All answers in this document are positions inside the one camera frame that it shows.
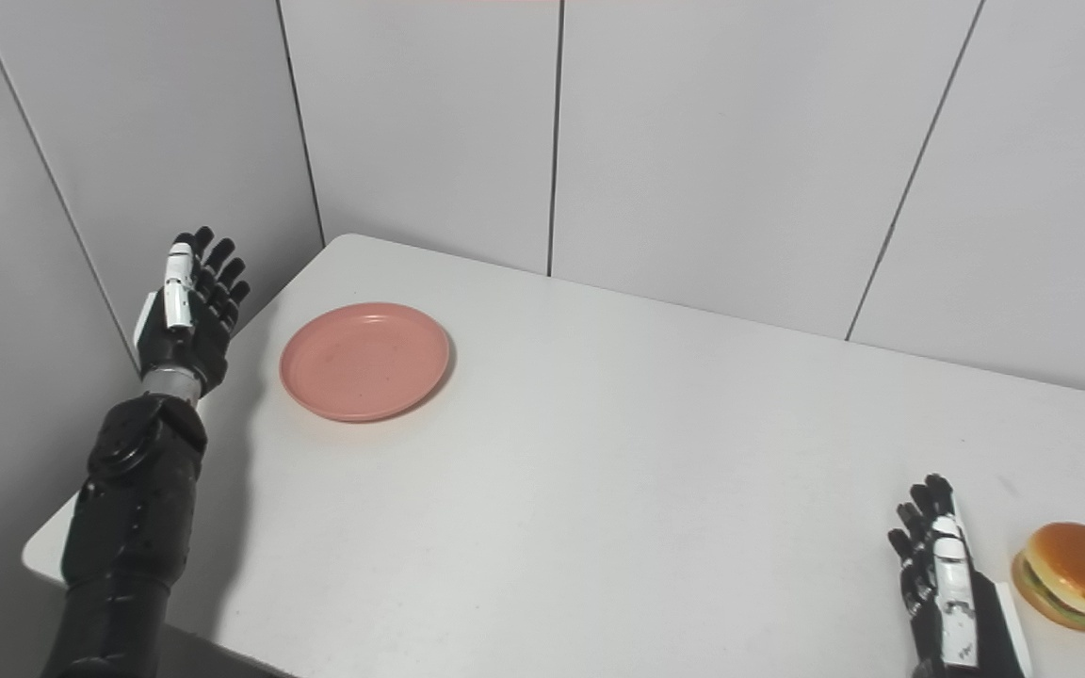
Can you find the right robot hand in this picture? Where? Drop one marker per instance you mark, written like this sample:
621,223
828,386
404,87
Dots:
952,589

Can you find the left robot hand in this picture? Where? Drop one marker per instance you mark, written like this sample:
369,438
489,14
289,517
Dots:
186,315

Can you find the toy hamburger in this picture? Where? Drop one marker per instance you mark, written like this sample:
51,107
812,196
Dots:
1079,576

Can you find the pink plate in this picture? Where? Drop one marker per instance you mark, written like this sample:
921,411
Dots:
364,361

